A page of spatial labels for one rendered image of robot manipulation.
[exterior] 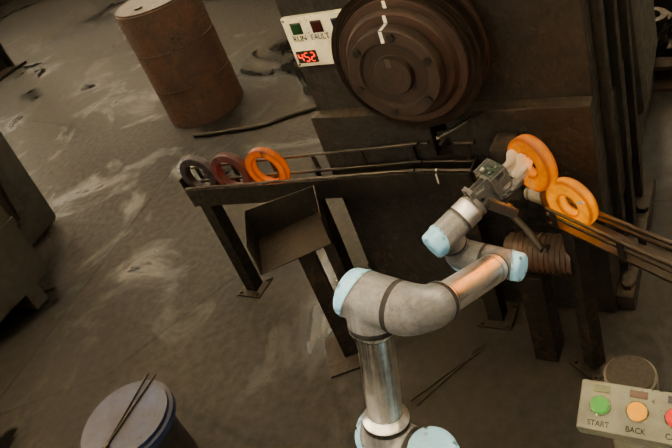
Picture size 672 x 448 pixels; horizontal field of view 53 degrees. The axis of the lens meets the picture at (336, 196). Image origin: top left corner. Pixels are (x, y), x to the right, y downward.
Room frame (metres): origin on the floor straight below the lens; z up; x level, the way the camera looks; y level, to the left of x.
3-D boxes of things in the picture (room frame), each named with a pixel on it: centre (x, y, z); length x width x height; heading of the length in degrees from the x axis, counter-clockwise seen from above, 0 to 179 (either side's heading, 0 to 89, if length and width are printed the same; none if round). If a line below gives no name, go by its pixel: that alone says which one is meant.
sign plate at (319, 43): (2.14, -0.15, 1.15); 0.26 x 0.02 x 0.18; 51
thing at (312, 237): (1.91, 0.20, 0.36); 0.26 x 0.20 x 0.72; 86
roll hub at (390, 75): (1.76, -0.29, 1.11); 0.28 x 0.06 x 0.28; 51
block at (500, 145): (1.71, -0.54, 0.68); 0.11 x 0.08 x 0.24; 141
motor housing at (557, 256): (1.53, -0.53, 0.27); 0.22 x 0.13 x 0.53; 51
